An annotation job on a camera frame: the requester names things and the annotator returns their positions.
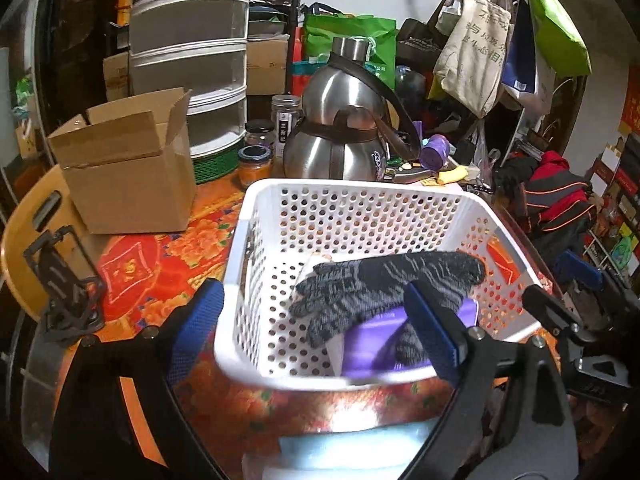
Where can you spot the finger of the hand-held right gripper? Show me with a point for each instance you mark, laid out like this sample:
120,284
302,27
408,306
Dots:
575,265
547,307

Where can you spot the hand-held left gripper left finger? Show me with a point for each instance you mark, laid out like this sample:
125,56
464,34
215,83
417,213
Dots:
192,330

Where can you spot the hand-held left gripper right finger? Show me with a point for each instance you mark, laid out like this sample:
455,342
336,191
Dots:
435,332

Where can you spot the purple tissue pack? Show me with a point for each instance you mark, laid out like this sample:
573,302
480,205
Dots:
370,345

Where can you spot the dark knit glove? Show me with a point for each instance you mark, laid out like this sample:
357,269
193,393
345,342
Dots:
350,290

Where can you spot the white perforated plastic basket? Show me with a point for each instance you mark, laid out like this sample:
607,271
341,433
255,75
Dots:
260,240

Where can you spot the red black striped garment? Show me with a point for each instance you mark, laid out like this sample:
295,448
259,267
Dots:
560,195

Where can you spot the white cube shelf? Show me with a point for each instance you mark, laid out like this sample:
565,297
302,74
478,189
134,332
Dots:
622,200

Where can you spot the black jacket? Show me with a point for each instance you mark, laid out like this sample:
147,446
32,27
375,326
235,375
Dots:
510,175

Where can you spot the clear plastic bag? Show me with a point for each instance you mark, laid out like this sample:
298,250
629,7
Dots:
480,150

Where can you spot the yellow cloth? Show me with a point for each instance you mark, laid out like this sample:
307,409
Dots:
450,176

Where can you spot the open cardboard box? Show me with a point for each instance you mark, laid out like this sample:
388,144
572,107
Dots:
130,185

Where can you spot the green woven basket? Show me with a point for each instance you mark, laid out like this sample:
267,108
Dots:
215,165

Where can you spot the orange jar blue lid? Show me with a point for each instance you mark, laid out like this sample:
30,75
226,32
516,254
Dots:
252,172

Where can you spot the purple cup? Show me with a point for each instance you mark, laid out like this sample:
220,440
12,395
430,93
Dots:
432,155

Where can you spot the white paper bag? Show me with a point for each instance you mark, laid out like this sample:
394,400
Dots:
542,85

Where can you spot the steel gourd flask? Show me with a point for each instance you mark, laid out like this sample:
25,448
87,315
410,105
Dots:
340,150

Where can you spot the dark lidded jar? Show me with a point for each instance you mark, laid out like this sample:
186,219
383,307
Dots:
259,135

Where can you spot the navy blue bag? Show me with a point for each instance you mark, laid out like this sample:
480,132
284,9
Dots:
517,55

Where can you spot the tall glass jar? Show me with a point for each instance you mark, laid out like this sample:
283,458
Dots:
286,130

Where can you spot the canvas tote bag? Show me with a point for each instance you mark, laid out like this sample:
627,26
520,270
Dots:
475,55

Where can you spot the lime green bag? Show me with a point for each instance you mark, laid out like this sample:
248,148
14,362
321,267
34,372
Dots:
555,30

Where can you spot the grey stacked storage container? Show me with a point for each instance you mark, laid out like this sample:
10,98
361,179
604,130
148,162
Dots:
190,75

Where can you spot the small cardboard box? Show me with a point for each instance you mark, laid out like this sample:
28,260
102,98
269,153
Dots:
117,77

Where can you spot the closed cardboard box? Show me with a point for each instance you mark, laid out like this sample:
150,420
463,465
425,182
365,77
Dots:
267,67

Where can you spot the green shopping bag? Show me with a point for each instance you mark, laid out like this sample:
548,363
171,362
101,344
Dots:
345,30

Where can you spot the black metal bracket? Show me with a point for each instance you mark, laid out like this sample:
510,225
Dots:
55,280

